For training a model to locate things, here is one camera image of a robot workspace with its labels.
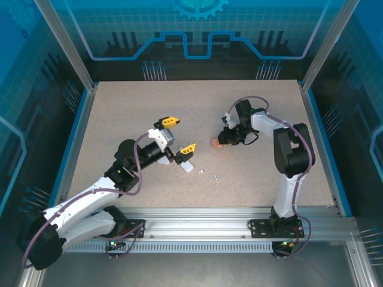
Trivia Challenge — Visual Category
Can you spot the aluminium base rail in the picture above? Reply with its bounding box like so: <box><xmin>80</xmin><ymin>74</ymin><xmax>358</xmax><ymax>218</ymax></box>
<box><xmin>86</xmin><ymin>207</ymin><xmax>357</xmax><ymax>240</ymax></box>

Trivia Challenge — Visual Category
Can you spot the blue-trimmed aluminium side rail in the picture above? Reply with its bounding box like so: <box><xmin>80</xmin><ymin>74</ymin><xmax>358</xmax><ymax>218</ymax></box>
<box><xmin>299</xmin><ymin>83</ymin><xmax>354</xmax><ymax>218</ymax></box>
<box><xmin>47</xmin><ymin>83</ymin><xmax>98</xmax><ymax>210</ymax></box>

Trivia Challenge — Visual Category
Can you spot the slotted grey cable duct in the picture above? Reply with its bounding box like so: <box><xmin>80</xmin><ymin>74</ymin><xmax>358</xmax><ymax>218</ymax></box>
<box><xmin>47</xmin><ymin>240</ymin><xmax>300</xmax><ymax>255</ymax></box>

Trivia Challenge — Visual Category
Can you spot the aluminium corner post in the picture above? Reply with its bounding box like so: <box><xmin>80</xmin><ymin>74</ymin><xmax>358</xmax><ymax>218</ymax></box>
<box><xmin>300</xmin><ymin>0</ymin><xmax>361</xmax><ymax>92</ymax></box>
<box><xmin>33</xmin><ymin>0</ymin><xmax>98</xmax><ymax>92</ymax></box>

